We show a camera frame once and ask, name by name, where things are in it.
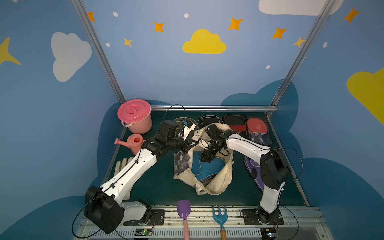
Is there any cream canvas tote bag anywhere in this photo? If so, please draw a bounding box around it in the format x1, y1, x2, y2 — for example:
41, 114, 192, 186
174, 127, 234, 196

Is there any black red paddle case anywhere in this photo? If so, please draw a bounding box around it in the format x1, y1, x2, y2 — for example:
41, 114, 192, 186
223, 115, 248, 138

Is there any purple paddle case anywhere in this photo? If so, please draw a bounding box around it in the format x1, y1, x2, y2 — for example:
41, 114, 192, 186
245, 156, 265, 191

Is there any clear-packaged red paddle set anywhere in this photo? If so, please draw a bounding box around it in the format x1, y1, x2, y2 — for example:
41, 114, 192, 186
247, 117, 272, 147

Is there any olive green paddle case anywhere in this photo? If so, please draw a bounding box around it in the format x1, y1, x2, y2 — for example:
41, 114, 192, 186
173, 117, 198, 130

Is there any black white-piped paddle case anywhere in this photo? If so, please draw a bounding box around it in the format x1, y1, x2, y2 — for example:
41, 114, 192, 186
197, 115, 224, 129

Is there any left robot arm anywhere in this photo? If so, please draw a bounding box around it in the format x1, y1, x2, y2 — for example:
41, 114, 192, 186
84, 120, 197, 234

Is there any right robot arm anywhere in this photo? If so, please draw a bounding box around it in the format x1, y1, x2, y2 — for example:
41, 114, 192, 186
202, 124, 291, 216

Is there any teal blue paddle case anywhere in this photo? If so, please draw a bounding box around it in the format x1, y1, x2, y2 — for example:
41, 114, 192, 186
191, 151, 226, 183

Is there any pink watering can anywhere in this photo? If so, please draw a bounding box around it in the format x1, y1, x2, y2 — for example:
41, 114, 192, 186
114, 134, 145, 155

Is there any pink bucket with lid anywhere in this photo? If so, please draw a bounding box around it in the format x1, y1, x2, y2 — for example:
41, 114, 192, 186
117, 99, 152, 135

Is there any purple toy shovel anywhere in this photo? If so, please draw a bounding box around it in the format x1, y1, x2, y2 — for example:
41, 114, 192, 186
177, 200, 191, 240

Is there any teal toy rake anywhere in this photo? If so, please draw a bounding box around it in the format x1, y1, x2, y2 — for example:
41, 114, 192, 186
212, 206, 228, 240

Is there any left circuit board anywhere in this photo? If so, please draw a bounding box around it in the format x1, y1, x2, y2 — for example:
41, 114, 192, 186
134, 229, 153, 237

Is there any circuit board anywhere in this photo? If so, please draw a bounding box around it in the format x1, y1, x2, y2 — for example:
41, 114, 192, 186
260, 228, 279, 240
134, 229, 153, 237

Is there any right circuit board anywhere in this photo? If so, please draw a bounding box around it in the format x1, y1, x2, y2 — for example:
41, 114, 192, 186
260, 228, 279, 240

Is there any aluminium back rail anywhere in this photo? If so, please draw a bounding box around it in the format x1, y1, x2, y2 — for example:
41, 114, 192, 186
151, 105, 278, 112

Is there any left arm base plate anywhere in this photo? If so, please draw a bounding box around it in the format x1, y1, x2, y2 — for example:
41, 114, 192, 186
123, 209, 165, 226

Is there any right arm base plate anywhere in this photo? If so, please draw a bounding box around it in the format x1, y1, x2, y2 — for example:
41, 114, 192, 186
240, 208, 284, 225

